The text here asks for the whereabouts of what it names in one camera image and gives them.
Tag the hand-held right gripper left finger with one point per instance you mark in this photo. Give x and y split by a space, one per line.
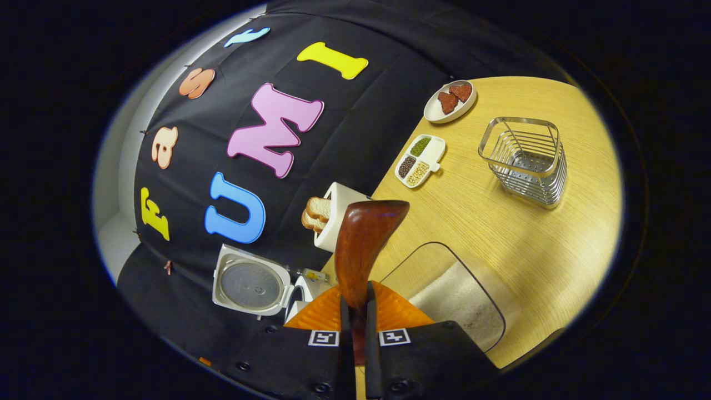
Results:
345 339

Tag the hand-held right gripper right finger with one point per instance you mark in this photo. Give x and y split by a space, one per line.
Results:
371 355

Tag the brown wooden spoon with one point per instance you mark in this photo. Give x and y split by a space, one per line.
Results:
361 250

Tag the clear container of rice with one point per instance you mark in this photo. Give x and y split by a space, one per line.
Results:
461 300

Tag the white rice cooker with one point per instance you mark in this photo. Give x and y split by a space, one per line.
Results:
250 283

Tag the small clear glass bottle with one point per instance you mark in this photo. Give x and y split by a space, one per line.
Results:
314 275

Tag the white toaster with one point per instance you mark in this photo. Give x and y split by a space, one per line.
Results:
340 228

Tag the toasted bread slice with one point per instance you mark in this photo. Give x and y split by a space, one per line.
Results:
319 208
311 222

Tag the pink cloth clip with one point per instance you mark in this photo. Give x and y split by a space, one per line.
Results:
168 268

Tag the white divided bean dish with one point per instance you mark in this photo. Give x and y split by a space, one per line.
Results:
420 161

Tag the white oval plate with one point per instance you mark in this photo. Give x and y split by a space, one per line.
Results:
436 114

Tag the red meat piece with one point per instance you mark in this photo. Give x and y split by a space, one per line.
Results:
447 103
461 91

